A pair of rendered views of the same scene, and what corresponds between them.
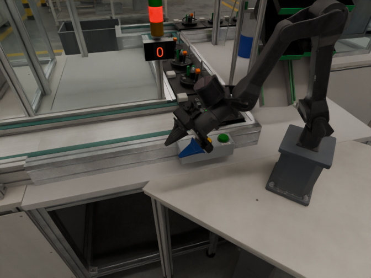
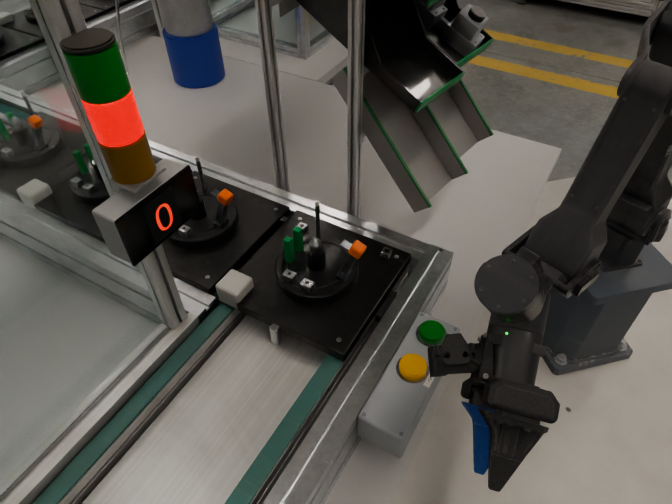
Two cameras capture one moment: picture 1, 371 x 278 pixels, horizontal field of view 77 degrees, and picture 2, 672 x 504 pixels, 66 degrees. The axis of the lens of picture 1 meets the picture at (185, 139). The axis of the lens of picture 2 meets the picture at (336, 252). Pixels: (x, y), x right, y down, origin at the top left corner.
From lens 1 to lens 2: 0.54 m
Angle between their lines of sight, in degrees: 32
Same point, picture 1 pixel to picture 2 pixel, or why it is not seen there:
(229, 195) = not seen: hidden behind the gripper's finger
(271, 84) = (406, 150)
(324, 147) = not seen: hidden behind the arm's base
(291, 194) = (602, 354)
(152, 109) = (183, 367)
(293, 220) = (644, 401)
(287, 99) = (446, 166)
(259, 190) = (549, 385)
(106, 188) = not seen: outside the picture
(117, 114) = (101, 459)
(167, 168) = (363, 490)
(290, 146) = (602, 282)
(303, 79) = (439, 110)
